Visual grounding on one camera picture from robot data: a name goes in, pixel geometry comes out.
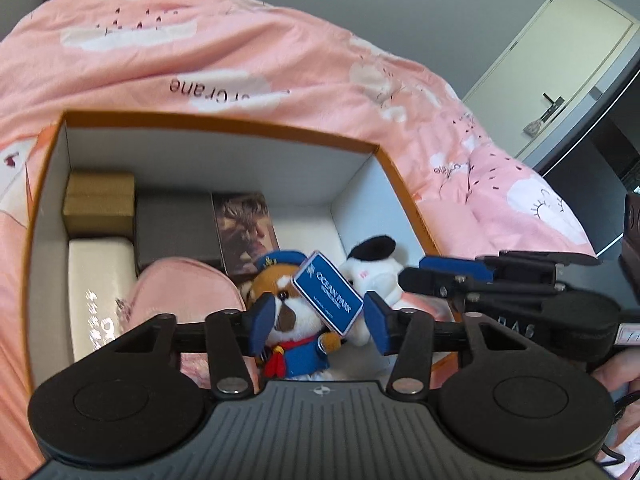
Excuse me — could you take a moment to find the white glossy case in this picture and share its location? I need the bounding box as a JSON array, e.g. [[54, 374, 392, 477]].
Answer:
[[67, 236, 139, 364]]

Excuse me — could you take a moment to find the white door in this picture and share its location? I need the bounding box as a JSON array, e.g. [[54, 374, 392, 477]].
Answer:
[[462, 0, 640, 162]]

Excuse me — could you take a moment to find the pink fabric pouch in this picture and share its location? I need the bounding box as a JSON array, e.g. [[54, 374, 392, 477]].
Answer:
[[115, 255, 262, 392]]

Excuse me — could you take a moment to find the person's right hand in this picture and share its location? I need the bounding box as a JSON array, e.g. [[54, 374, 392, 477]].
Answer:
[[592, 344, 640, 397]]

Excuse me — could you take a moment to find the dark grey box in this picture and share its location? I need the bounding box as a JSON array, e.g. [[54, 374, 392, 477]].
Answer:
[[133, 192, 224, 274]]

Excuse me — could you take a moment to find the pink printed blanket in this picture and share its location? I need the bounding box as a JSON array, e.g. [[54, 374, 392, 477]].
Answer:
[[0, 0, 599, 467]]

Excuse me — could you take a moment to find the small brown kraft box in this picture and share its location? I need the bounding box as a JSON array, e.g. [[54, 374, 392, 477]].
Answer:
[[62, 170, 137, 237]]

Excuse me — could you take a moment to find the dark furniture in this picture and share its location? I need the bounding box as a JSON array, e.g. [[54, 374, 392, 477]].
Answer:
[[534, 67, 640, 262]]

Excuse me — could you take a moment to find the white dog plush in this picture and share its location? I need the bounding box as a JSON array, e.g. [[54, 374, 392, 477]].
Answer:
[[339, 236, 427, 347]]

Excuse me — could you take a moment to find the red panda sailor plush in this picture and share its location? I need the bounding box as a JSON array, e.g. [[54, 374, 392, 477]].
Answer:
[[239, 249, 372, 382]]

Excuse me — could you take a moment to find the orange cardboard box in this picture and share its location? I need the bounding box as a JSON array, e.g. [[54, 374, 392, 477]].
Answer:
[[25, 110, 467, 397]]

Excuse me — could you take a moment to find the black door handle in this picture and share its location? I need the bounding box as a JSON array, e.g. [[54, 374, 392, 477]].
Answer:
[[540, 94, 567, 122]]

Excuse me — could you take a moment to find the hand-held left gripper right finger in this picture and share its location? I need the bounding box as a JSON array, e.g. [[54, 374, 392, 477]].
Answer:
[[363, 290, 532, 397]]

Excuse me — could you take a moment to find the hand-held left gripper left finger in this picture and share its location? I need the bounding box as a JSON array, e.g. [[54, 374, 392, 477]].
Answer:
[[112, 292, 277, 399]]

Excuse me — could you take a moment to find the picture book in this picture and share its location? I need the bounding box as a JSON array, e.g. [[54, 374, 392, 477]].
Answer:
[[212, 191, 282, 282]]

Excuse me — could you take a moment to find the thin black cable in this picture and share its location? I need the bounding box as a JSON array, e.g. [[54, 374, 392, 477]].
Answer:
[[597, 394, 640, 467]]

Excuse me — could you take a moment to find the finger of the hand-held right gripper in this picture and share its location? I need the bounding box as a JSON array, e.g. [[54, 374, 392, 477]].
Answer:
[[419, 252, 603, 282], [398, 267, 568, 307]]

